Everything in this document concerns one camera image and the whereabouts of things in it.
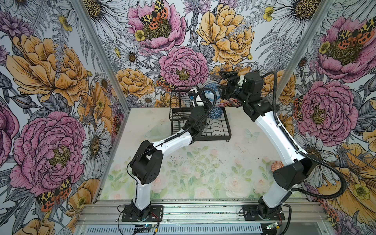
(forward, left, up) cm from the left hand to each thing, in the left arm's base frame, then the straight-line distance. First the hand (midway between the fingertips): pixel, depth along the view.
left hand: (206, 95), depth 79 cm
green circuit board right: (-55, -29, -35) cm, 72 cm away
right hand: (-3, -4, +11) cm, 12 cm away
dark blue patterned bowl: (+17, -12, -32) cm, 38 cm away
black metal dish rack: (+5, -11, -33) cm, 36 cm away
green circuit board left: (-54, +30, -35) cm, 71 cm away
